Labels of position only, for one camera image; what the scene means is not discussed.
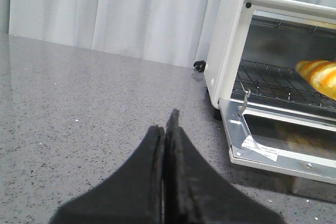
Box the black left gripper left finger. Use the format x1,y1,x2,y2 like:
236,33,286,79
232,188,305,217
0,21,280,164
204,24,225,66
50,125,165,223

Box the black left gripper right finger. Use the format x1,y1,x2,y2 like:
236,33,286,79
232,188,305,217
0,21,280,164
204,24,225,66
163,109,285,223

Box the glass oven door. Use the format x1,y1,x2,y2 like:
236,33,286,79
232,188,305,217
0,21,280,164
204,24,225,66
218,99,335,184

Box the yellow orange striped croissant bread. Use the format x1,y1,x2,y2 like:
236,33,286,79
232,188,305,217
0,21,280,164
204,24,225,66
295,60,335,100

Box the white toaster oven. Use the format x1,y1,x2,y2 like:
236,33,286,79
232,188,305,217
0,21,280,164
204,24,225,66
204,0,335,108

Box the white curtain backdrop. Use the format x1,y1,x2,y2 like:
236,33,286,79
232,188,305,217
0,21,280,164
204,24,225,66
1,0,335,67

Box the black power cable plug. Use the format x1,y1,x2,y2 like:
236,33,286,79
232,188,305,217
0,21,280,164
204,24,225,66
193,60,206,72

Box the metal wire oven rack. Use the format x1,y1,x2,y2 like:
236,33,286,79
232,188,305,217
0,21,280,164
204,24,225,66
231,60,335,113

